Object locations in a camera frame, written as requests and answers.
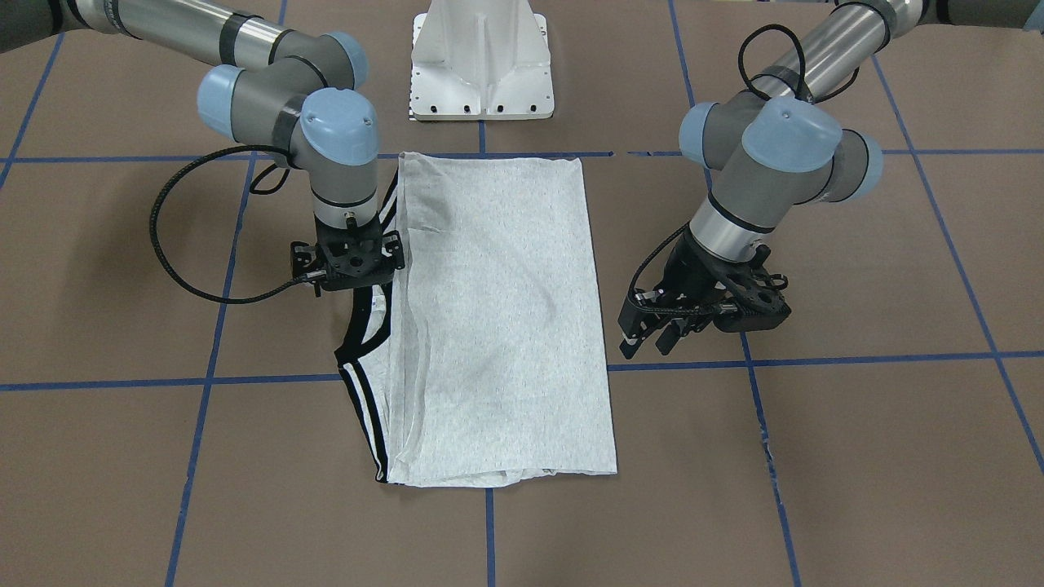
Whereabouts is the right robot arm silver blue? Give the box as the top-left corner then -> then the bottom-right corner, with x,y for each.
1,1 -> 404,291

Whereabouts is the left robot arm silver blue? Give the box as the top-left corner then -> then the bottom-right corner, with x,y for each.
618,1 -> 1042,358

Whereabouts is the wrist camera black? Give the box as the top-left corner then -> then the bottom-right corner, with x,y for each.
290,231 -> 405,298
709,244 -> 793,332

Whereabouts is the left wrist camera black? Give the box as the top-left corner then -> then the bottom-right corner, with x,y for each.
709,244 -> 793,332

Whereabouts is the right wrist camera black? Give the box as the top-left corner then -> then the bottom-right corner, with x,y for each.
290,231 -> 405,298

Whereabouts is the black braided cable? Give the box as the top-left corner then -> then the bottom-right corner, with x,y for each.
148,145 -> 327,306

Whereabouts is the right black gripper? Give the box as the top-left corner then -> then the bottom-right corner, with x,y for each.
292,217 -> 405,286

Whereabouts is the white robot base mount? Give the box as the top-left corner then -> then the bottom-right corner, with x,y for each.
408,1 -> 555,121

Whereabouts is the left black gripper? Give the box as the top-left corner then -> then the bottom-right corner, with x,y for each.
617,229 -> 733,360

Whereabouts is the grey t-shirt with cartoon print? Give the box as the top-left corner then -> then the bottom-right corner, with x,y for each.
335,152 -> 617,489

